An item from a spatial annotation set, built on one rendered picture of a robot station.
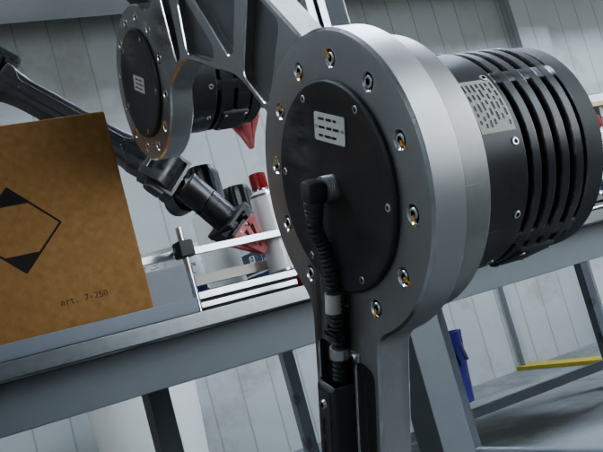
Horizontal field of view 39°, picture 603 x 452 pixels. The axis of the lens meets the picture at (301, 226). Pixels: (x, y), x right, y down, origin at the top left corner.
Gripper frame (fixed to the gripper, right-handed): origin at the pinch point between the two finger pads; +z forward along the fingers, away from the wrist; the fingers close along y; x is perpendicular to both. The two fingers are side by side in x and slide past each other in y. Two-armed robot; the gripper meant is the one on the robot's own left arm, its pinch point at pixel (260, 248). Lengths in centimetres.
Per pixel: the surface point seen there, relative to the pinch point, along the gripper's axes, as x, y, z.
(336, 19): -40.9, -16.9, -18.0
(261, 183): -10.3, -1.6, -7.9
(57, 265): 40, -41, -31
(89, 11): -176, 275, -82
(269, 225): -4.1, -2.1, -1.8
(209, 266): -1.4, 26.7, -0.4
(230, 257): -5.0, 23.7, 1.6
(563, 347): -245, 302, 308
